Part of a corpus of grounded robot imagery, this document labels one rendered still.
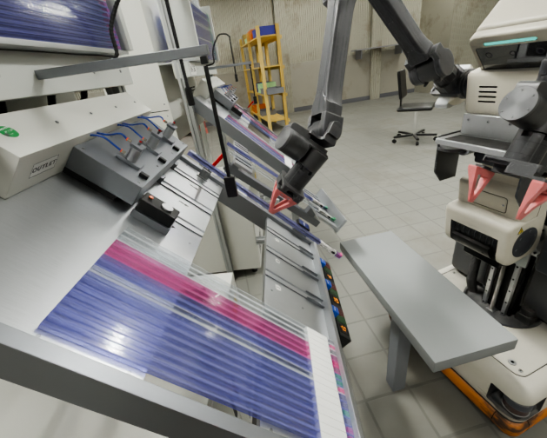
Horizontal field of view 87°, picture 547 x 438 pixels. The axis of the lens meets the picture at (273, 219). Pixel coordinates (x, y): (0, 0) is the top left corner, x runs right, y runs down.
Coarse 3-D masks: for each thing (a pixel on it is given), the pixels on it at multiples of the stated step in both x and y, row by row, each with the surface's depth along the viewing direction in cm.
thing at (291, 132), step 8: (288, 128) 65; (296, 128) 65; (304, 128) 66; (328, 128) 67; (336, 128) 67; (280, 136) 67; (288, 136) 64; (296, 136) 64; (304, 136) 67; (312, 136) 68; (320, 136) 68; (328, 136) 67; (336, 136) 67; (280, 144) 65; (288, 144) 64; (296, 144) 65; (304, 144) 66; (320, 144) 70; (328, 144) 69; (288, 152) 66; (296, 152) 66; (304, 152) 66; (296, 160) 68
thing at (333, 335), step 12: (312, 252) 99; (324, 288) 82; (324, 300) 78; (324, 312) 75; (336, 324) 71; (336, 336) 67; (336, 348) 65; (348, 384) 57; (348, 396) 55; (360, 432) 50
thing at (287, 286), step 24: (264, 240) 87; (288, 240) 95; (264, 264) 76; (288, 264) 83; (312, 264) 94; (264, 288) 67; (288, 288) 74; (312, 288) 82; (288, 312) 66; (312, 312) 72; (288, 432) 44
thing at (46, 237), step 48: (48, 192) 49; (96, 192) 56; (192, 192) 79; (0, 240) 38; (48, 240) 42; (96, 240) 47; (192, 240) 64; (0, 288) 34; (48, 288) 37; (48, 336) 33
